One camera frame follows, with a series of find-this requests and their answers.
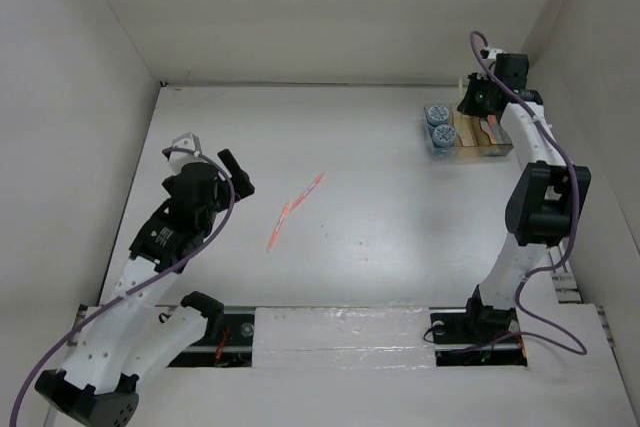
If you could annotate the grey marker orange cap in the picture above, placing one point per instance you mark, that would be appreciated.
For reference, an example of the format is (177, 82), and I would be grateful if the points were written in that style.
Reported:
(492, 129)

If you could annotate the clear plastic container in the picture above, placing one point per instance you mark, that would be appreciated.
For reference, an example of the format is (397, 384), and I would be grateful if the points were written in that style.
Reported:
(429, 130)

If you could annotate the orange thin pen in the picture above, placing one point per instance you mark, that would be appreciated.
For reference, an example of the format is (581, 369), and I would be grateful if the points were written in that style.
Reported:
(282, 217)

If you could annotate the white foam front board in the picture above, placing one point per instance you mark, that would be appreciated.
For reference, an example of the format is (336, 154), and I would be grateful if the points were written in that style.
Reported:
(341, 338)

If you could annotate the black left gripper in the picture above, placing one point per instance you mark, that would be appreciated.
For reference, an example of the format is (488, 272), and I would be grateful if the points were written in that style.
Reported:
(241, 180)

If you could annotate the red thin pen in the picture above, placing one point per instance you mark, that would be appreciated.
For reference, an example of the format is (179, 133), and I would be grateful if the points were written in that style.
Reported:
(307, 191)

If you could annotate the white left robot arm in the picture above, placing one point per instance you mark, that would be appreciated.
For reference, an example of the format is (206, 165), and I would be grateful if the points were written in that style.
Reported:
(100, 382)

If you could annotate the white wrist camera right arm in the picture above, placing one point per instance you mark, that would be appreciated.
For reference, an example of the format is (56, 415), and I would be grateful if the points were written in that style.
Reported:
(489, 54)

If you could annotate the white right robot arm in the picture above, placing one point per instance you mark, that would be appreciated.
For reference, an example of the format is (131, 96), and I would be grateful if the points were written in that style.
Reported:
(545, 205)

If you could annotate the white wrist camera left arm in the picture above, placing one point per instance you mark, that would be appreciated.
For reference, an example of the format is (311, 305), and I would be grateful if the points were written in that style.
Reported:
(183, 150)

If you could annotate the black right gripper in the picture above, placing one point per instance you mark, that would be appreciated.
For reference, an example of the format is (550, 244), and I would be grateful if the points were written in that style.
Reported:
(467, 104)

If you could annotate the amber plastic container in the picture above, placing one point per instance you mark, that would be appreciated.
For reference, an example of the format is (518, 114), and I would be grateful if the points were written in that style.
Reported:
(467, 147)

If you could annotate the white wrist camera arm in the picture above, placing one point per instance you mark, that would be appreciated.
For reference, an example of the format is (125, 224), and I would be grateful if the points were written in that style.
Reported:
(183, 150)
(489, 54)

